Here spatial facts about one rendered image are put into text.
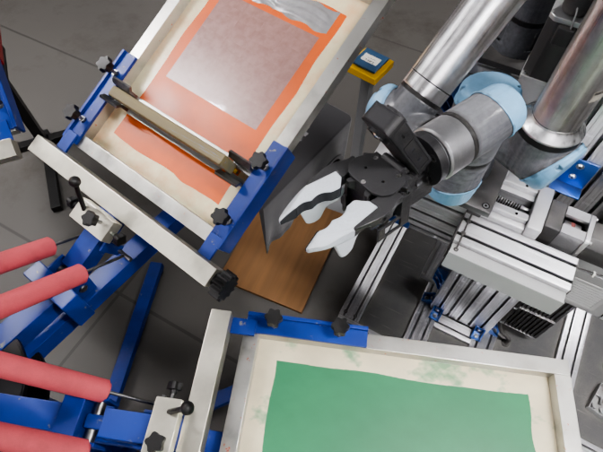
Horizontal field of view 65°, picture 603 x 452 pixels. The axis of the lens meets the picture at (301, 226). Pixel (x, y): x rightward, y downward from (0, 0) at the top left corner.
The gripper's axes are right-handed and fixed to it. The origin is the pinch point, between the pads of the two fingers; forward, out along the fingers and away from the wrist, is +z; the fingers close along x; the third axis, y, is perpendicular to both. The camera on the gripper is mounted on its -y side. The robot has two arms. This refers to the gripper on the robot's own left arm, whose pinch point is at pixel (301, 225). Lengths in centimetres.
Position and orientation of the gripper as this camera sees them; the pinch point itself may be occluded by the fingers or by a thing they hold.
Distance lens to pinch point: 52.5
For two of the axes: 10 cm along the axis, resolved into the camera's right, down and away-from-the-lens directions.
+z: -8.0, 5.1, -3.1
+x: -5.9, -6.0, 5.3
